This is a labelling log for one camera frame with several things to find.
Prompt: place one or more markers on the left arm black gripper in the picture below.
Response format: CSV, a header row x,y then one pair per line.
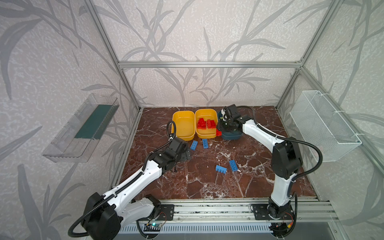
x,y
186,152

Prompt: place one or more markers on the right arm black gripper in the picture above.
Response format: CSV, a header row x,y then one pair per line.
x,y
228,124

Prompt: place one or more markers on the blue brick studs up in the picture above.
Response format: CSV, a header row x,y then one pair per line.
x,y
194,145

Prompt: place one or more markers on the light blue brick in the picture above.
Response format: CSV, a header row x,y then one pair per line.
x,y
221,169

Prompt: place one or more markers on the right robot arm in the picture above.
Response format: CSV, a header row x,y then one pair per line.
x,y
286,156

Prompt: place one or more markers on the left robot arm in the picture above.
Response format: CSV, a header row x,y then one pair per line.
x,y
105,214

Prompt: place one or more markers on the teal plastic bin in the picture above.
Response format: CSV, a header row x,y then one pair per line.
x,y
227,132

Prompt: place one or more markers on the middle yellow plastic bin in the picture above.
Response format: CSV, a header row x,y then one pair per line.
x,y
210,114

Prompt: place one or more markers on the yellow plastic bin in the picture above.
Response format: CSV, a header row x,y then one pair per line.
x,y
185,125
210,114

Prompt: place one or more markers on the left yellow plastic bin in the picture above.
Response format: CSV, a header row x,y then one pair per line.
x,y
185,125

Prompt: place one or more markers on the green circuit board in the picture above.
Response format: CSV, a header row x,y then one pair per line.
x,y
152,227

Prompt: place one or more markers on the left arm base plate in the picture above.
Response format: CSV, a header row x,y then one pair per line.
x,y
163,212

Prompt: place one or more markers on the white wire mesh basket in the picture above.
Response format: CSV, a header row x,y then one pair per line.
x,y
323,126

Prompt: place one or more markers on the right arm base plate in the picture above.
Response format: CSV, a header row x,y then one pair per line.
x,y
261,210

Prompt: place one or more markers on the clear plastic wall tray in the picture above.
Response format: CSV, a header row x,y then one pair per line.
x,y
78,139

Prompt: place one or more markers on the aluminium frame rail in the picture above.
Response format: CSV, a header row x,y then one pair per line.
x,y
367,146

